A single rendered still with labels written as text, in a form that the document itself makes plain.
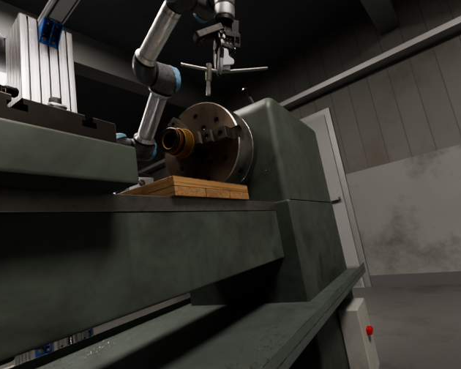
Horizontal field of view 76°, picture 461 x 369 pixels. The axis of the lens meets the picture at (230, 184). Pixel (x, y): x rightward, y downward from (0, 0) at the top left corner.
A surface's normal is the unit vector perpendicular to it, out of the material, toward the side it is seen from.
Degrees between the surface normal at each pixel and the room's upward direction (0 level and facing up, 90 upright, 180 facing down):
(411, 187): 90
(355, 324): 90
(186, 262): 90
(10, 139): 90
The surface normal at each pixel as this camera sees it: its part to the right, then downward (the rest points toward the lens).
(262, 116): -0.53, -0.07
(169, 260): 0.84, -0.23
